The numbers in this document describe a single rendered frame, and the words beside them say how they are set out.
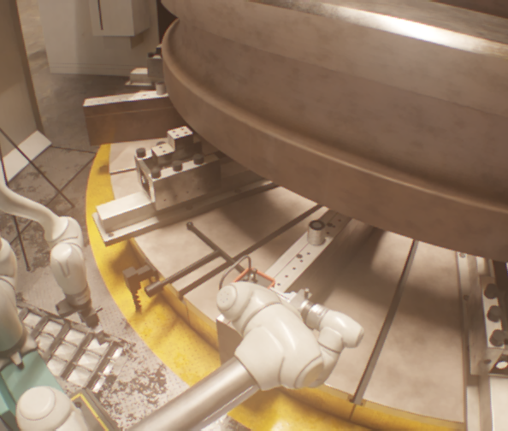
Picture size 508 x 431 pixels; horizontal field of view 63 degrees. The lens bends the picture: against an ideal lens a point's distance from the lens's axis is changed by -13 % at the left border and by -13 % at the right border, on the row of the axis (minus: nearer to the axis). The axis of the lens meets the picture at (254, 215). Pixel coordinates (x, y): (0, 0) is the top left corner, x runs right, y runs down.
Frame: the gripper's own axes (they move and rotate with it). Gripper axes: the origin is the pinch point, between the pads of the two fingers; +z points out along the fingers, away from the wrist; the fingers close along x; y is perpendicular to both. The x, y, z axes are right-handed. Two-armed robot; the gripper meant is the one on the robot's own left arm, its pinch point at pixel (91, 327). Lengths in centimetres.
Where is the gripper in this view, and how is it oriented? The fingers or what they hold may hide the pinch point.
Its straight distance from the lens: 169.1
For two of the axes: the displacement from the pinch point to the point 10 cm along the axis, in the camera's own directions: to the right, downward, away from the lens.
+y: 7.3, -4.3, 5.3
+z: 0.0, 7.8, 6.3
